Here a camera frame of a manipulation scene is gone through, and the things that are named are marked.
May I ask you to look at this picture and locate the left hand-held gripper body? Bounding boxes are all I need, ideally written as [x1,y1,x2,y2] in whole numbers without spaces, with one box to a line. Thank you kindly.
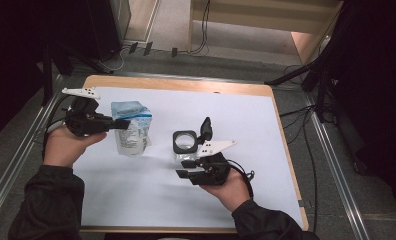
[61,87,116,138]

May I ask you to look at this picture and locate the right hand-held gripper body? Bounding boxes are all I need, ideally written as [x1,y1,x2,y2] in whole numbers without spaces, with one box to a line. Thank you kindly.
[187,139,237,187]

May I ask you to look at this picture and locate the white and blue refill pouch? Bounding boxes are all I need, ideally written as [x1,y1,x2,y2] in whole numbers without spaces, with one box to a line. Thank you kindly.
[110,100,153,158]

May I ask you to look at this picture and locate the person's right hand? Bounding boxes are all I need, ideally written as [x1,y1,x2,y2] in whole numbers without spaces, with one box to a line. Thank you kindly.
[199,168,254,213]

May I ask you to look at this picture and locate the person's left hand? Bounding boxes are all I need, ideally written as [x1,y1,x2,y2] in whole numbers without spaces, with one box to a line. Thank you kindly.
[43,124,108,169]

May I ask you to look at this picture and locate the white paper sheet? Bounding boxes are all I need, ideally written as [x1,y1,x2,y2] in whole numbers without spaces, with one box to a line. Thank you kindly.
[73,87,304,230]

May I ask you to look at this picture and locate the black tripod stand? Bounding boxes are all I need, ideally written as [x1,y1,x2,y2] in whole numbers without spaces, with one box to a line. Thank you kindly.
[40,39,115,108]
[264,49,340,123]

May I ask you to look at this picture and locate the wooden table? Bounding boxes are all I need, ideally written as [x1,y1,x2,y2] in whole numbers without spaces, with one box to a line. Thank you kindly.
[79,74,310,234]

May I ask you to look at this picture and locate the black curtain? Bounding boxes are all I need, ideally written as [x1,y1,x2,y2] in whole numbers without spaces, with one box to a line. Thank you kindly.
[319,0,396,221]
[0,0,122,148]

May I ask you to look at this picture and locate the grey cabinet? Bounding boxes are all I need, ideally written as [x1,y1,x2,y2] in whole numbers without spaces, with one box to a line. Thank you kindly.
[109,0,132,43]

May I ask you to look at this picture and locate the light wooden shelf unit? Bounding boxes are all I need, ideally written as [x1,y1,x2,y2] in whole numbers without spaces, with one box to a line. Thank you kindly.
[187,0,345,66]

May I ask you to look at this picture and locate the grey left gripper cable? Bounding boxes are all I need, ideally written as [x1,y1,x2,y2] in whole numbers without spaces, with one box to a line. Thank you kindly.
[45,118,69,134]

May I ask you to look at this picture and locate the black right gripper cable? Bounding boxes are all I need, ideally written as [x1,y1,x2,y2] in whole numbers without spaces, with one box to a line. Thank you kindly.
[227,159,256,200]

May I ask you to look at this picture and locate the white floor cable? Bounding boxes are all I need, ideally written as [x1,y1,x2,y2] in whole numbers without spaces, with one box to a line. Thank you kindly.
[97,44,134,73]

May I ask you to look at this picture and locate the metal floor rail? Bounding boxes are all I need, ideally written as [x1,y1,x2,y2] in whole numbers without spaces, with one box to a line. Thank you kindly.
[0,73,65,231]
[304,93,370,240]
[114,70,265,84]

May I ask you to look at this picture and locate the black floor cable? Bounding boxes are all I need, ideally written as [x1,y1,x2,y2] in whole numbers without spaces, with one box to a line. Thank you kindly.
[279,104,320,234]

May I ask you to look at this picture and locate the black hanging cables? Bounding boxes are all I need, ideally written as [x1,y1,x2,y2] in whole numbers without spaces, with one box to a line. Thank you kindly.
[189,0,211,55]

